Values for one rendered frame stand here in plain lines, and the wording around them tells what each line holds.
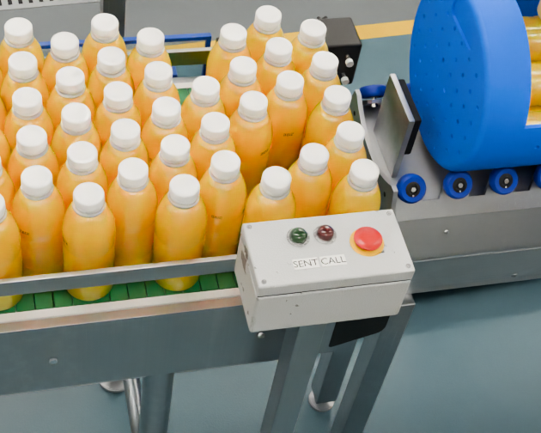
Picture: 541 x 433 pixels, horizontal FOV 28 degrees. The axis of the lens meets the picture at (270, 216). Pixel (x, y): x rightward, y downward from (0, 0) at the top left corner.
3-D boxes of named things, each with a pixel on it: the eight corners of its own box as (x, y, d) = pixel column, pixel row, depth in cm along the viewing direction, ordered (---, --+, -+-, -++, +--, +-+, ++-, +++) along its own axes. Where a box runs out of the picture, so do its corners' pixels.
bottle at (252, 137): (207, 187, 163) (217, 105, 149) (240, 166, 167) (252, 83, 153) (239, 215, 160) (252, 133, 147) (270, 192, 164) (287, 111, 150)
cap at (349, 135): (361, 152, 148) (363, 143, 146) (333, 146, 148) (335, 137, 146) (364, 132, 150) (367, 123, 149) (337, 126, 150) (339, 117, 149)
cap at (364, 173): (343, 173, 145) (345, 163, 143) (366, 162, 146) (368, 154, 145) (359, 192, 143) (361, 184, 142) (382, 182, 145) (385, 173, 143)
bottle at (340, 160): (347, 240, 160) (371, 161, 146) (301, 230, 160) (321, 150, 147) (352, 205, 164) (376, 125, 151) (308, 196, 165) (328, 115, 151)
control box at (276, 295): (398, 315, 140) (416, 269, 132) (249, 333, 136) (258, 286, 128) (377, 254, 146) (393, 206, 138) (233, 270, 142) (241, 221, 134)
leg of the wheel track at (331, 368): (336, 411, 245) (396, 242, 196) (312, 414, 243) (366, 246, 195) (329, 388, 248) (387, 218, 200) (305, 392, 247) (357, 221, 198)
